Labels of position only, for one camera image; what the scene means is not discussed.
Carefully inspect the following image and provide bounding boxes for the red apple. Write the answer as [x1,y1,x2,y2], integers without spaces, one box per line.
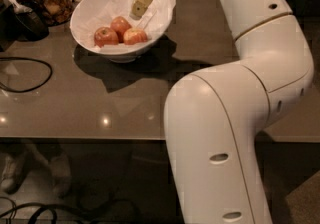
[123,28,148,45]
[110,16,131,43]
[94,27,119,48]

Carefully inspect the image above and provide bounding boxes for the white shoe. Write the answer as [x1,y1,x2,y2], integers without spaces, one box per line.
[0,152,28,194]
[49,153,72,198]

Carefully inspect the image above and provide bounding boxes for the black appliance with silver handle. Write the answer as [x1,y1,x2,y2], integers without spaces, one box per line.
[7,0,49,42]

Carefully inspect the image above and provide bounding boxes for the black cables on floor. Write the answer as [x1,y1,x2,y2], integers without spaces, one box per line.
[0,196,141,224]

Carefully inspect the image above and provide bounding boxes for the white paper napkin in bowl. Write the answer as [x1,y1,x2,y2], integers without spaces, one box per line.
[78,0,178,49]

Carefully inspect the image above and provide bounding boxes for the white ceramic bowl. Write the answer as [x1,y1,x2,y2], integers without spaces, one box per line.
[69,0,174,64]

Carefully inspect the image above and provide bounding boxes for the white shoe right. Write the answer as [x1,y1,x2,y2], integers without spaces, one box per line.
[49,153,72,198]

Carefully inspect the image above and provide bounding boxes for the white shoe left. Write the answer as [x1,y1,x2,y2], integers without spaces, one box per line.
[0,152,28,194]

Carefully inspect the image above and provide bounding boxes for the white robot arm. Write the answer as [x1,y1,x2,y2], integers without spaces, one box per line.
[164,0,314,224]

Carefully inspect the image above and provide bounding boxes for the black cable on table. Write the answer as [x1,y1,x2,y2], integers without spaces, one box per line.
[0,56,54,94]

